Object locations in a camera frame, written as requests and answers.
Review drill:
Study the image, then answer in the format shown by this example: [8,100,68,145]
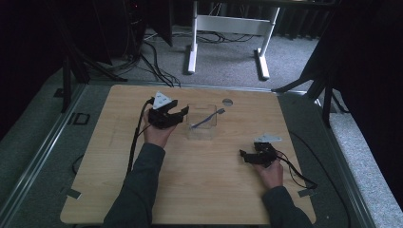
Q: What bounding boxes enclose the person's right hand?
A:
[254,157,285,193]

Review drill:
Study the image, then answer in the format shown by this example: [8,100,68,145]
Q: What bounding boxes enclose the right hand-held gripper cable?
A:
[275,149,319,191]

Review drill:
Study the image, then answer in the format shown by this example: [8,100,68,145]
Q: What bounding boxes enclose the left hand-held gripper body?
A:
[147,91,185,130]

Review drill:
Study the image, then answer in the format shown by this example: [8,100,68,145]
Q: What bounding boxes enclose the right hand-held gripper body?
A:
[254,132,283,169]

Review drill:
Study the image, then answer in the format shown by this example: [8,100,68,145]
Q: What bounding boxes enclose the short black cable loop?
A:
[71,153,86,176]

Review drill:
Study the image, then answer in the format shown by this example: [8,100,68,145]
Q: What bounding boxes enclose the black rectangular floor bracket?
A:
[67,111,91,126]

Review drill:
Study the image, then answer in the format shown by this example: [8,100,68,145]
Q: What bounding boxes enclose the person's left hand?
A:
[142,105,179,149]

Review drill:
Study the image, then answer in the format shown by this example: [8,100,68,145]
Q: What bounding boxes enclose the left hand-held gripper cable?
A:
[125,97,156,177]

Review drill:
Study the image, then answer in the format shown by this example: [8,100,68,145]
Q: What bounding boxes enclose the grey tape strip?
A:
[64,187,83,200]
[297,188,317,199]

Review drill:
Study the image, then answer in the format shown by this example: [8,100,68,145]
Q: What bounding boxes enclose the long thin black cable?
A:
[287,129,353,228]

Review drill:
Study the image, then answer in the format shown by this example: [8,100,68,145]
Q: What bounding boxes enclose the clear plastic cup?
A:
[185,103,219,142]

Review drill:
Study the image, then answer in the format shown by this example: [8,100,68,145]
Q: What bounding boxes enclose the black computer tower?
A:
[125,0,147,60]

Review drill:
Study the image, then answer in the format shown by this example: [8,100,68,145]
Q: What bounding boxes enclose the black metal stand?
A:
[47,0,128,114]
[271,47,351,129]

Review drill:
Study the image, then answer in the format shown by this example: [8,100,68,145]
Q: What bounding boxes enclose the cables under white desk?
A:
[195,2,255,45]

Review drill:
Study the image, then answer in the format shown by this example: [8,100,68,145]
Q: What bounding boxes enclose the bundle of black floor cables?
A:
[125,29,182,88]

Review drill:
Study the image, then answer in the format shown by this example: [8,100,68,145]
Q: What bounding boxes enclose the hand-held gripper cable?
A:
[275,149,319,191]
[125,97,156,177]

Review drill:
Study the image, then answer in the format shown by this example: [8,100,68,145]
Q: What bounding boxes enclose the blue toothbrush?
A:
[189,107,226,130]

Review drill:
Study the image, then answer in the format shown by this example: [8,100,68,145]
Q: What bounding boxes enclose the white desk frame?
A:
[186,0,281,81]

